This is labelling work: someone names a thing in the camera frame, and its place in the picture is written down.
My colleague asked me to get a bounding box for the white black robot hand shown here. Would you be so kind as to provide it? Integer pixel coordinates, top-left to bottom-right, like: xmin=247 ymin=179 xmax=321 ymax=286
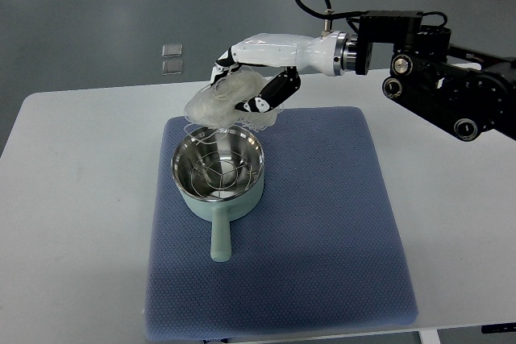
xmin=210 ymin=31 xmax=356 ymax=114

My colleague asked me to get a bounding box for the white vermicelli nest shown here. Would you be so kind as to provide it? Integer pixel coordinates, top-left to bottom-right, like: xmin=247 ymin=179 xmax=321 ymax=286
xmin=184 ymin=67 xmax=283 ymax=136

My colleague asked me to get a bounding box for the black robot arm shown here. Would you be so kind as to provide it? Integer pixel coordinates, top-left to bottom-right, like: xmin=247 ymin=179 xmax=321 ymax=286
xmin=295 ymin=0 xmax=515 ymax=142

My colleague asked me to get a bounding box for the mint green steel pot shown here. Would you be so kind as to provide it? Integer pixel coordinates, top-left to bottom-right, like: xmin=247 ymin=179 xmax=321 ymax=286
xmin=171 ymin=126 xmax=265 ymax=262

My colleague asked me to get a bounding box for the upper grey floor plate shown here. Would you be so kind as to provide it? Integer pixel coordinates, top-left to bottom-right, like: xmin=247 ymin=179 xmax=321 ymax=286
xmin=161 ymin=44 xmax=183 ymax=58

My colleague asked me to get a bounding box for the blue textured mat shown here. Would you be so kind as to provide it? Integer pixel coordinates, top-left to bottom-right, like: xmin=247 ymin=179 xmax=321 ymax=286
xmin=144 ymin=106 xmax=418 ymax=341

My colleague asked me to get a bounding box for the wire steaming rack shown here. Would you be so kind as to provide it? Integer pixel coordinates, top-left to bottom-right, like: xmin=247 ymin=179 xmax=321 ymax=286
xmin=186 ymin=159 xmax=261 ymax=201

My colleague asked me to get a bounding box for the black table frame part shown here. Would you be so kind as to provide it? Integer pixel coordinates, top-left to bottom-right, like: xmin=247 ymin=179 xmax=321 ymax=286
xmin=481 ymin=322 xmax=516 ymax=334

